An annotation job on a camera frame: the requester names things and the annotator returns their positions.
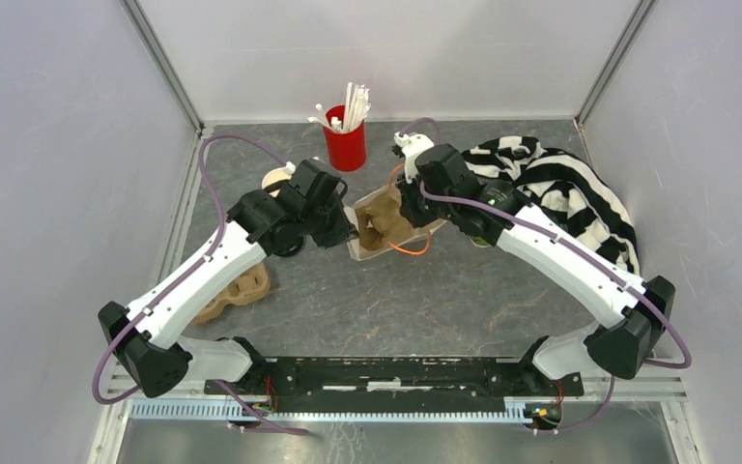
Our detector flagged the brown paper takeout bag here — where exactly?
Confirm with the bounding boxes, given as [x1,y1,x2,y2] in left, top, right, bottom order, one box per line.
[345,163,446,261]

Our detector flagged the green paper coffee cup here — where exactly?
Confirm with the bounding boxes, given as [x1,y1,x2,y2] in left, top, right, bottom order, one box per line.
[471,237,491,247]

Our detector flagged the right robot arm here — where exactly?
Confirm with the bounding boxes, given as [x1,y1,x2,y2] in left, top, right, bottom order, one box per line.
[392,138,675,394]

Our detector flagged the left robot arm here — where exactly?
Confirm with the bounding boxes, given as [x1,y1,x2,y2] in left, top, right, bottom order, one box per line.
[98,159,357,397]

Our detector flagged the stack of black lids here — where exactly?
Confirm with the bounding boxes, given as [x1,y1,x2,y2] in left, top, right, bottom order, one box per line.
[274,237,305,258]

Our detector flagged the stack of paper cups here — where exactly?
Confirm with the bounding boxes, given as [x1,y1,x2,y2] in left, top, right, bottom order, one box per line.
[261,168,291,197]

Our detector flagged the red cup holder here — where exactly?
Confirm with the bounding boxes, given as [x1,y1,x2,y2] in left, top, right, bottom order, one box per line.
[323,122,367,172]

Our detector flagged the cardboard cup carrier tray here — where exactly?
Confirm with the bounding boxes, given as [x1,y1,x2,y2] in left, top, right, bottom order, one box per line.
[191,263,271,325]

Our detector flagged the white wrapped straws bundle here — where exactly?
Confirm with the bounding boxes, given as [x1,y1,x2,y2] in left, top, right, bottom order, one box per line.
[307,82,371,134]

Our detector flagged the black white striped cloth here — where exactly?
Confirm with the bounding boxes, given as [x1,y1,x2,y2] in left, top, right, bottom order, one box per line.
[462,135,641,276]

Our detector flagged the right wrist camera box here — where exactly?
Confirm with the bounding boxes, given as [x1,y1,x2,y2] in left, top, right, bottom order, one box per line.
[394,133,436,184]

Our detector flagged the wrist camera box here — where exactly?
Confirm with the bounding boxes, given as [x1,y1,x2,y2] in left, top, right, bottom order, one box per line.
[394,133,436,184]
[280,161,297,178]

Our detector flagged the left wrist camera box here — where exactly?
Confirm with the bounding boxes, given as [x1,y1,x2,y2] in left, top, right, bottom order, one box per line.
[280,161,297,178]

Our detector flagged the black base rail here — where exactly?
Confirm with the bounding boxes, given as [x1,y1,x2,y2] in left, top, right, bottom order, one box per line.
[231,357,585,414]

